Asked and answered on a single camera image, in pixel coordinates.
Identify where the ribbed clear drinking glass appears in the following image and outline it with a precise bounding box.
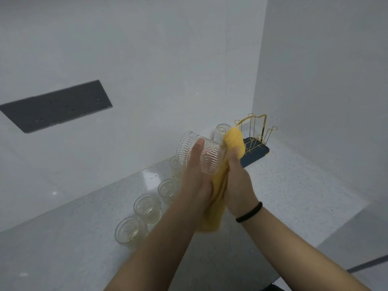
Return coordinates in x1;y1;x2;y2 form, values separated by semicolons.
175;131;228;176
158;178;182;206
133;194;162;225
214;123;230;143
169;155;185;181
114;216;148;246

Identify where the dark blue rack tray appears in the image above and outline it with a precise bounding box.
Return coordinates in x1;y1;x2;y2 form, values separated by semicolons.
239;136;270;169

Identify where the black hair tie wristband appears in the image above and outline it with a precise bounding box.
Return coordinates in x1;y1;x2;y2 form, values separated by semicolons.
235;202;264;224

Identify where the person's right forearm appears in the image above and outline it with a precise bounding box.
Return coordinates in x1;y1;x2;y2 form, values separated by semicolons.
236;206;372;291

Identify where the person's left hand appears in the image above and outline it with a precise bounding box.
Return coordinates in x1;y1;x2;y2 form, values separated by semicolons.
179;138;214;207

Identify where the yellow cleaning cloth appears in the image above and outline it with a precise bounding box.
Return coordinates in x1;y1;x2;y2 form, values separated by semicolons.
196;127;246;234

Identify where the person's right hand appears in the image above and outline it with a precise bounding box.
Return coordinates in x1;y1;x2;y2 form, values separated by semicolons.
224;147;260;217

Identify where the grey wall socket panel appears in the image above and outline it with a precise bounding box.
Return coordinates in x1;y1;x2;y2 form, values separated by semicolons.
0;79;113;134

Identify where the gold wire cup rack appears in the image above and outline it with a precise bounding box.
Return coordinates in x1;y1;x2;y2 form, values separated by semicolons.
234;113;278;154

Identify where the person's left forearm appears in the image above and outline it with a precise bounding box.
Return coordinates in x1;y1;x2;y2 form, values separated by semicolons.
104;202;213;291

